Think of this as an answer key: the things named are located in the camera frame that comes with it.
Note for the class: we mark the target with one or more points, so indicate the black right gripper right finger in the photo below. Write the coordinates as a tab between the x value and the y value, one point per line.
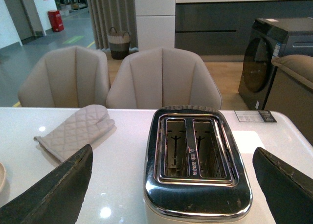
288	192

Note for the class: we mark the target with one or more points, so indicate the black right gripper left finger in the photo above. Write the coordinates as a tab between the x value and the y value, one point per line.
55	199

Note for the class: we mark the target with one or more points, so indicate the chrome two-slot toaster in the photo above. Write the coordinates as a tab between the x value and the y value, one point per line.
194	172

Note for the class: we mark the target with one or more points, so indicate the beige round plate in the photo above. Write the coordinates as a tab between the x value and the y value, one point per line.
2	176

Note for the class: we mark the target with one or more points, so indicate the grey quilted oven mitt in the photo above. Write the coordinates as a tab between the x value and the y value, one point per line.
83	127

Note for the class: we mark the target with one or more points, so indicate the label card on table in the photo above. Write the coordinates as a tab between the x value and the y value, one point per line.
255	116

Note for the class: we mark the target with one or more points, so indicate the left beige upholstered chair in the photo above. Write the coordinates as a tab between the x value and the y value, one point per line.
70	77

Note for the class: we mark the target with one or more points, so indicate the beige upholstered chair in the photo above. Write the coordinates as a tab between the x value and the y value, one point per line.
161	77
70	77

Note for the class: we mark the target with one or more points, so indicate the beige sofa cushion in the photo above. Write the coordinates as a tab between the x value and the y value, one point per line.
300	67

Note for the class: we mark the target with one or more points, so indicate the dark front-load washing machine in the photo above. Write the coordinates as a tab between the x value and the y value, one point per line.
271	38

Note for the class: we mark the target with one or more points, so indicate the right beige upholstered chair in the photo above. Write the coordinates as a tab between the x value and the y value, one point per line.
161	77

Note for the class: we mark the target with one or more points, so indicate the woven striped laundry basket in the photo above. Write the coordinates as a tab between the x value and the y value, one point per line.
119	43

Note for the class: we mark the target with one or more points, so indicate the red fire extinguisher box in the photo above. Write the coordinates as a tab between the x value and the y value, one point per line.
55	20

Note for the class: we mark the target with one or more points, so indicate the dark grey kitchen counter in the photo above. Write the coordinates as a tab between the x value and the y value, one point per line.
224	28

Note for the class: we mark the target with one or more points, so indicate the grey ribbed curtain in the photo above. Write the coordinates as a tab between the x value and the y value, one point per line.
105	14

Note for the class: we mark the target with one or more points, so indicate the white tall cabinet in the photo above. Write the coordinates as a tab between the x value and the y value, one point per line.
155	23

